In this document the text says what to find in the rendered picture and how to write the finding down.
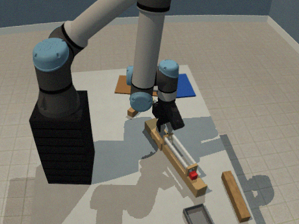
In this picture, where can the small tan wooden block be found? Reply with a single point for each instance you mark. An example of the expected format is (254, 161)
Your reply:
(131, 112)

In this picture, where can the brown wooden bar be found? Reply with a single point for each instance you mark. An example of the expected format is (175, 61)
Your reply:
(235, 196)

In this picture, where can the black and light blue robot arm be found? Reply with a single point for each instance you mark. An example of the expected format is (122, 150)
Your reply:
(53, 57)

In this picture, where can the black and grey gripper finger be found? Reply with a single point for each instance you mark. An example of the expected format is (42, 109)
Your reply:
(170, 129)
(161, 127)

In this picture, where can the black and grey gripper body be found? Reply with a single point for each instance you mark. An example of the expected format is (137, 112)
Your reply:
(159, 112)

